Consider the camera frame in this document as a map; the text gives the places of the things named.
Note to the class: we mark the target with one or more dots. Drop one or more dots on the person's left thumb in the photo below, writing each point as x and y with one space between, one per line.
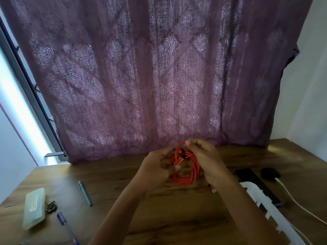
175 168

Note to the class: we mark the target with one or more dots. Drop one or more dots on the grey metal window frame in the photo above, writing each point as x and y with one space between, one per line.
24 81

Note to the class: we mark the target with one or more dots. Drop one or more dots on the teal pen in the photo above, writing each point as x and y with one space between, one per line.
85 193

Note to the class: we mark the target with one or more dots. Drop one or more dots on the person's right hand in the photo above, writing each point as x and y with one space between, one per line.
210 163

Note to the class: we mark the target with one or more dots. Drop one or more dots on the person's right forearm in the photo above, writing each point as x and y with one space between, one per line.
245 214

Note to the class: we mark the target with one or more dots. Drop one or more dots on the person's left hand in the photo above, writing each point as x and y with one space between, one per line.
153 170

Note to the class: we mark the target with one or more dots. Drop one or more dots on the black smartphone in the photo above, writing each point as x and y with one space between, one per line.
251 177

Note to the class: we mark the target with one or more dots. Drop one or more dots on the purple pen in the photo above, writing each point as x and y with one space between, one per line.
67 227

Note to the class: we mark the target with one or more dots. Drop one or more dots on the black charger adapter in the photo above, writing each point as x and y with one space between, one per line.
269 173

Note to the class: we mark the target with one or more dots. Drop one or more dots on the small dark metal clip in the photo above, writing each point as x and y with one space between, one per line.
51 207

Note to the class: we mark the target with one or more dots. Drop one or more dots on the purple patterned curtain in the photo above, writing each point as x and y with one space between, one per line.
143 73

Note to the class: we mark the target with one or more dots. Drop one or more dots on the person's right fingers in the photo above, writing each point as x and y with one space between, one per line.
199 146

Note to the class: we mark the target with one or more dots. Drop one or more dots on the white notched plastic holder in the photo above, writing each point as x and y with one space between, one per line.
265 204

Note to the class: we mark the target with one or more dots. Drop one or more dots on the person's left forearm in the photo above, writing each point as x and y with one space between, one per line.
120 214

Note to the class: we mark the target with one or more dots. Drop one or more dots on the pale green plastic case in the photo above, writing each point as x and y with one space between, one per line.
34 208

